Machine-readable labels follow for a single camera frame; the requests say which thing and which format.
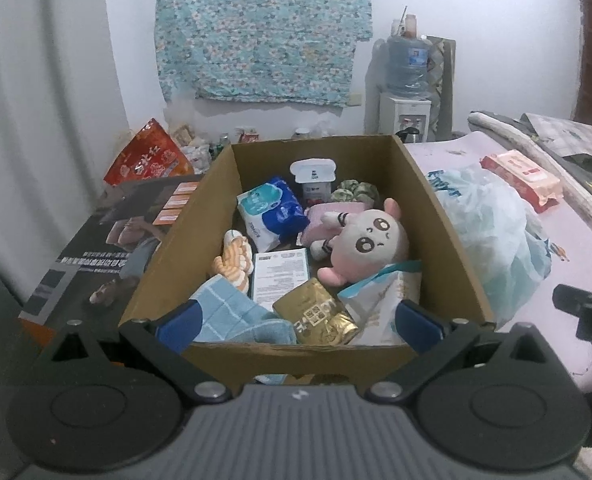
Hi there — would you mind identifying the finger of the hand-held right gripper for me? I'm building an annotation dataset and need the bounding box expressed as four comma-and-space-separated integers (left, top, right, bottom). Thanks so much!
552, 284, 592, 314

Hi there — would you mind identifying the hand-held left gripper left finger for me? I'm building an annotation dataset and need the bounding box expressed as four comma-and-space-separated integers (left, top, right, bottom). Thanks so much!
51, 300, 232, 406

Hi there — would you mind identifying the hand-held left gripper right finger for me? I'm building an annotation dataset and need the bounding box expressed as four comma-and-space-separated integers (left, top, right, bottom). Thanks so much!
365, 300, 552, 403

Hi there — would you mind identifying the white teal bag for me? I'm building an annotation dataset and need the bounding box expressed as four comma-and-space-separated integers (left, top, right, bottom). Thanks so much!
337, 259, 423, 347

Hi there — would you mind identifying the blue checkered towel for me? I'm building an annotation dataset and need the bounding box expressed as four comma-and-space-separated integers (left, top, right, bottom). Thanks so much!
191, 275, 298, 346

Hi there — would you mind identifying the brown cardboard box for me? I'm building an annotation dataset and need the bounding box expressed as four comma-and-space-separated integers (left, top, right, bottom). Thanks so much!
118, 134, 497, 386

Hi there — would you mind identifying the pink plush toy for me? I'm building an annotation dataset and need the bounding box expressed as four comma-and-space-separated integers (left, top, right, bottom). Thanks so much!
308, 197, 411, 288

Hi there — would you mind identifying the gold foil packet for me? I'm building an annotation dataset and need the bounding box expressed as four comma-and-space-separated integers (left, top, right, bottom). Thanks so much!
272, 277, 359, 346

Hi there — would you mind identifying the white paper carton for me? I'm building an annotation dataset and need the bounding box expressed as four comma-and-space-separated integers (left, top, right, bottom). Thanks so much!
251, 247, 311, 311

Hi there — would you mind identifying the blue tissue pack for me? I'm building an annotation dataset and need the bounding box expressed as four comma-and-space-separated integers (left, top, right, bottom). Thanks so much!
236, 176, 311, 253

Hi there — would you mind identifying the green hair scrunchie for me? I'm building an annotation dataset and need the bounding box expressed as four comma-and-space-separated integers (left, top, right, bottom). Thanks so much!
331, 178, 374, 203

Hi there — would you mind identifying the white plastic jar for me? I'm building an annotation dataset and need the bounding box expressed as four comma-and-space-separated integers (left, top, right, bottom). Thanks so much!
289, 158, 339, 201

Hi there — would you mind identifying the white plastic bag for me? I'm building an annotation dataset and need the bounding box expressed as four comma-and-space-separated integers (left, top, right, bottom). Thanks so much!
426, 162, 552, 331

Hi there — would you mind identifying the dark printed carton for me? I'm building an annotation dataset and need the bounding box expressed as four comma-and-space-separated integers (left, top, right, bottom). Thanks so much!
18, 175, 202, 341

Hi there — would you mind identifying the red white wipes pack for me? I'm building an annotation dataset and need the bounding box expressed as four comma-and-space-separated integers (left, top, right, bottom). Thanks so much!
480, 150, 564, 214

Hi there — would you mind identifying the grey patterned blanket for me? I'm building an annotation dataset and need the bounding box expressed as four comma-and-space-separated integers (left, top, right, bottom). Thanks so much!
518, 112, 592, 206

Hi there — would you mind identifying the rolled white quilt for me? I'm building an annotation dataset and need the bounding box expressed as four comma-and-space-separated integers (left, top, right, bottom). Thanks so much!
467, 110, 592, 256

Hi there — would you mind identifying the red snack bag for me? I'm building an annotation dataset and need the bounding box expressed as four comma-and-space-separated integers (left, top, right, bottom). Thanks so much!
103, 117, 194, 187

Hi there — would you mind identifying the pile of snack bags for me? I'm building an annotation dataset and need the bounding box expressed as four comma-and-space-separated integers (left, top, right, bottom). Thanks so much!
171, 122, 214, 173

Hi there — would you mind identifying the white water dispenser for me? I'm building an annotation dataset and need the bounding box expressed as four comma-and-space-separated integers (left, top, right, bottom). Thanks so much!
378, 92, 433, 143

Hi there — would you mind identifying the patterned board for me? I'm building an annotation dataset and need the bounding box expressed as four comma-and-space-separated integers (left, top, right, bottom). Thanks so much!
423, 35, 457, 141

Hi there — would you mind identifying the blue water bottle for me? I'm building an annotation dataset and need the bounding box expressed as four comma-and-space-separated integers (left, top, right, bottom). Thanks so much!
386, 32, 433, 100

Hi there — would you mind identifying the floral wall cloth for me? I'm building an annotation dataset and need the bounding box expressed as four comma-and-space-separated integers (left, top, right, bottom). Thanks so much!
153, 0, 373, 107

